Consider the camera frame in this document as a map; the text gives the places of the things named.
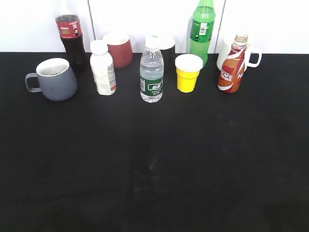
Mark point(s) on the green sprite bottle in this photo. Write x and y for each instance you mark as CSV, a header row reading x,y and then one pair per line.
x,y
201,29

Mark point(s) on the white ceramic mug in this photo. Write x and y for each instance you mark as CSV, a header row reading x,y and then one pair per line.
x,y
225,50

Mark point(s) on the clear water bottle green label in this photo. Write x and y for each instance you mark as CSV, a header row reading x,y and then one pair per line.
x,y
151,71

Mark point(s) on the cola bottle red label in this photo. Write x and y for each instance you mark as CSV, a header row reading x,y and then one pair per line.
x,y
70,32

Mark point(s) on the dark red ceramic cup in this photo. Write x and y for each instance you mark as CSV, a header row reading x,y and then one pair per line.
x,y
120,48

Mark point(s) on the white milk bottle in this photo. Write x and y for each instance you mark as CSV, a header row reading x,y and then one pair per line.
x,y
102,67

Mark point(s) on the yellow paper cup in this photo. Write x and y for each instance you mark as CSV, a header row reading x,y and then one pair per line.
x,y
188,67

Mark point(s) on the brown coffee drink bottle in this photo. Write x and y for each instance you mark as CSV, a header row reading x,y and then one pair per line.
x,y
233,66

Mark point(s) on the black cup white interior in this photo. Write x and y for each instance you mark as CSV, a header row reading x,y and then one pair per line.
x,y
167,48

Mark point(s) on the grey ceramic mug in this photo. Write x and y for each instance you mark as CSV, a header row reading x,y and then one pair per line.
x,y
57,81

